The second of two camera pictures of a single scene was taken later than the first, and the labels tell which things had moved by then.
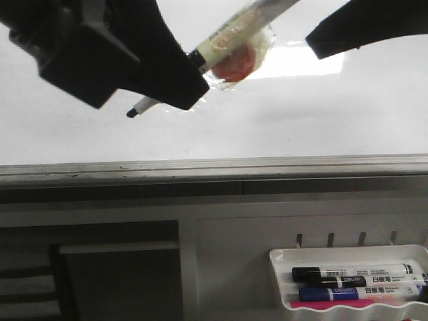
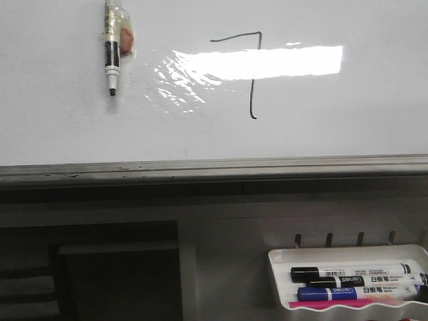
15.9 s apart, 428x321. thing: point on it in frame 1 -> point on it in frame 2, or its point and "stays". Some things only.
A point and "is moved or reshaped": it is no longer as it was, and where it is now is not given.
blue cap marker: [358, 293] stays
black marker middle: [406, 280] stays
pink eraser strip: [327, 305] stays
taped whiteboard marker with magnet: [235, 53] is moved or reshaped
